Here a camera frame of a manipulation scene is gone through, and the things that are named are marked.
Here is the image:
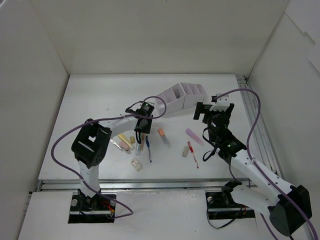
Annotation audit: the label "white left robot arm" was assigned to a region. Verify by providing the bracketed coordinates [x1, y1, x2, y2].
[71, 102, 155, 210]

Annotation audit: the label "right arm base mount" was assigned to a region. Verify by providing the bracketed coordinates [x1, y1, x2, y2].
[205, 180, 256, 230]

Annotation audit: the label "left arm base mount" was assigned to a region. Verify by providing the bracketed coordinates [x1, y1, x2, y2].
[68, 193, 116, 224]

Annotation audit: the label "orange capped marker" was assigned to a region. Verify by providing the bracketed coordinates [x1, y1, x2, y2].
[157, 128, 171, 148]

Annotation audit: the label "red pen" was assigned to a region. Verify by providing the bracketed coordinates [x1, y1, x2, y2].
[187, 141, 199, 169]

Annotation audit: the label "pink pen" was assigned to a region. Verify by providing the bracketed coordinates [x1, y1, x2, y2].
[140, 133, 145, 152]

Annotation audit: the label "pink white desk organizer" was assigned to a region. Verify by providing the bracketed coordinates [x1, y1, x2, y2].
[154, 82, 208, 115]

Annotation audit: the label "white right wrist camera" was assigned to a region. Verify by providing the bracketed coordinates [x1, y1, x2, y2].
[209, 94, 230, 112]

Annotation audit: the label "purple highlighter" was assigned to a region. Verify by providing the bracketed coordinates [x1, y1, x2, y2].
[185, 128, 205, 147]

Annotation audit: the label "grey pen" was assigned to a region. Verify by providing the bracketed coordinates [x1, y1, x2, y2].
[175, 88, 180, 99]

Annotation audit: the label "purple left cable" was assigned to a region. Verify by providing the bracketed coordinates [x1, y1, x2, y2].
[50, 96, 168, 220]

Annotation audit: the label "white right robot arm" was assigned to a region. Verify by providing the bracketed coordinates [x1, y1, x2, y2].
[193, 102, 312, 237]

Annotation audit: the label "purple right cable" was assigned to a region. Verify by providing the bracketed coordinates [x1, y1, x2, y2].
[215, 88, 318, 240]

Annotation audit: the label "aluminium side rail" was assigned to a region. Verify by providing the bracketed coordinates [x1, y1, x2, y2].
[235, 73, 303, 208]

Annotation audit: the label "small scissors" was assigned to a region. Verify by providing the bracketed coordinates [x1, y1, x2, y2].
[109, 139, 123, 151]

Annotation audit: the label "yellow ruler strip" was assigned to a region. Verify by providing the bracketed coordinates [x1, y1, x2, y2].
[117, 133, 135, 149]

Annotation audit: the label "blue pen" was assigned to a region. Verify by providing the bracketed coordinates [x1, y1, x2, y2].
[145, 136, 152, 163]

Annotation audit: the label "beige eraser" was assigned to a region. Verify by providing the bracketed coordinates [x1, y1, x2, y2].
[182, 146, 189, 158]

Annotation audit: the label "aluminium front rail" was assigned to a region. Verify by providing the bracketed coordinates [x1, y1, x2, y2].
[37, 177, 253, 193]

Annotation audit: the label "purple cable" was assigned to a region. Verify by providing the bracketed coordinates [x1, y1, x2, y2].
[50, 96, 168, 220]
[215, 88, 318, 240]

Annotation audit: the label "pink eraser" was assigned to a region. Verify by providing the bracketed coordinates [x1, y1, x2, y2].
[119, 141, 131, 154]

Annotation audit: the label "green capped marker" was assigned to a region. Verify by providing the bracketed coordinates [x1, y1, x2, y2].
[135, 132, 142, 156]

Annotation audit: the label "small tan eraser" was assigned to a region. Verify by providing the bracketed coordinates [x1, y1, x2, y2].
[129, 136, 136, 144]

